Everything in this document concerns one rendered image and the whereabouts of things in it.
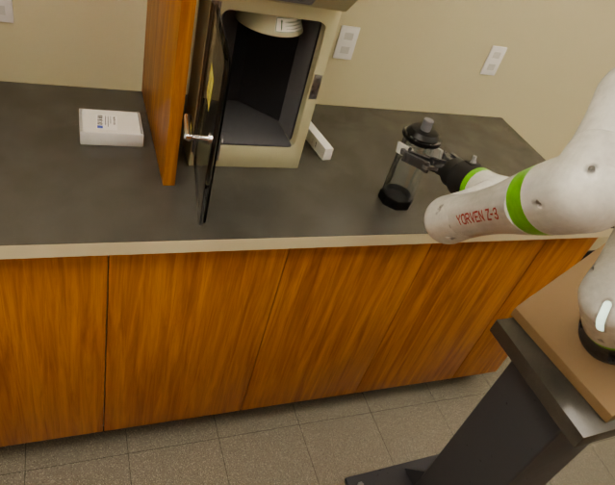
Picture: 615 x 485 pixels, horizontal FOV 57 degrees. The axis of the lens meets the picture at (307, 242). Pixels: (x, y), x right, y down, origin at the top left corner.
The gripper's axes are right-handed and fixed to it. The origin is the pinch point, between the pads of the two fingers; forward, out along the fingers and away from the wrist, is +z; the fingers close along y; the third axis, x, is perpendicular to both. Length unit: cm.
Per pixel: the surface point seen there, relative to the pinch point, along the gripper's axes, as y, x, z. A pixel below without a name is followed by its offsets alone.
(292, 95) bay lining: 29.2, -6.9, 23.4
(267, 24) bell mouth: 43, -26, 12
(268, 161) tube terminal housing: 35.3, 11.1, 19.5
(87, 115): 82, 5, 36
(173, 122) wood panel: 65, -2, 7
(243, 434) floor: 33, 112, 15
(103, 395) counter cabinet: 80, 82, 11
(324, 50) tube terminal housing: 27.4, -21.6, 10.6
